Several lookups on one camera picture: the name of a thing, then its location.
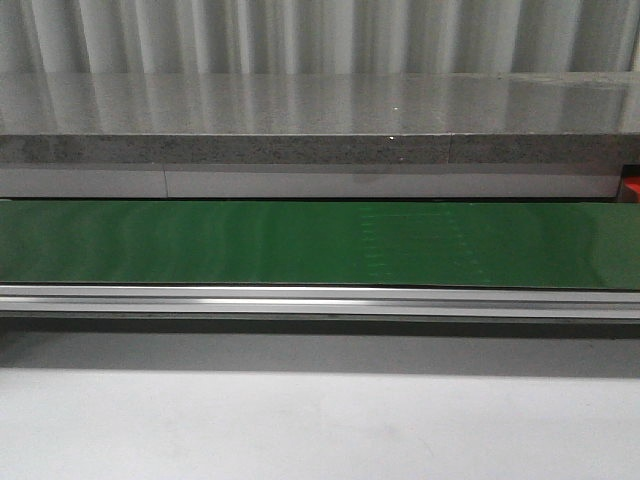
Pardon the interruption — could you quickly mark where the red plastic tray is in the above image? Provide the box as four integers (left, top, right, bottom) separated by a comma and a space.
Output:
618, 175, 640, 203

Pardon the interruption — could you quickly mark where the grey speckled stone counter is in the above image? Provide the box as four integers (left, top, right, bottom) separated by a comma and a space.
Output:
1, 73, 639, 170

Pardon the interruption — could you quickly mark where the white panel under counter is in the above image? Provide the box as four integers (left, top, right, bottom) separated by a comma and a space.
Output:
1, 164, 622, 199

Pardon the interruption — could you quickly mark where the white pleated curtain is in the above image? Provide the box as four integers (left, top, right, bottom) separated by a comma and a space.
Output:
1, 1, 639, 75

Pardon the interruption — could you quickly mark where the green conveyor belt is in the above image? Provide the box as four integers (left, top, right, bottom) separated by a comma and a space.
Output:
1, 200, 639, 290

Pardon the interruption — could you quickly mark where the aluminium conveyor frame rail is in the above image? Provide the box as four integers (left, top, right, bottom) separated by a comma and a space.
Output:
1, 285, 639, 323

